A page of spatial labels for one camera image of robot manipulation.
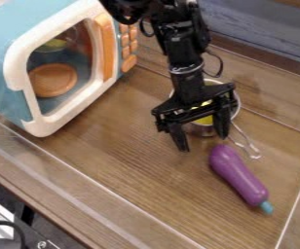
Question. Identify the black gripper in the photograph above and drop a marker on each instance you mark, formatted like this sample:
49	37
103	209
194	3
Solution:
183	108

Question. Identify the purple toy eggplant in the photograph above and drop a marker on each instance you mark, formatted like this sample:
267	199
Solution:
228	164

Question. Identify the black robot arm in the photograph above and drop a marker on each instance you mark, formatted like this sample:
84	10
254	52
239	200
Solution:
184	37

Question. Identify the yellow toy banana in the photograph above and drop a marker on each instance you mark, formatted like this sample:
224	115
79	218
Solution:
206	120

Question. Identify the orange microwave turntable plate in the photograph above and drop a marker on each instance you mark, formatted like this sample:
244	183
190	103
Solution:
53	79

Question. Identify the blue toy microwave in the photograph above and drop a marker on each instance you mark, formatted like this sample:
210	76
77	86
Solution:
60	31

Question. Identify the silver pot with wire handle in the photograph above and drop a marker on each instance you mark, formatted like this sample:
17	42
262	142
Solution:
238	137

